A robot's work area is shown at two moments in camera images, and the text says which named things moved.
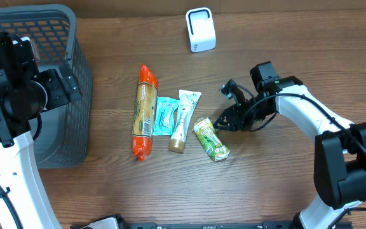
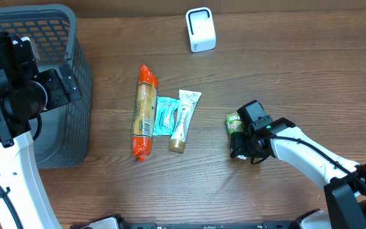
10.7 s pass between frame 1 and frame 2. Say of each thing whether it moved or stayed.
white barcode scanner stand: stayed
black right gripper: moved
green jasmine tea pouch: moved
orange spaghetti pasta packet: stayed
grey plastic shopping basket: stayed
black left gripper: stayed
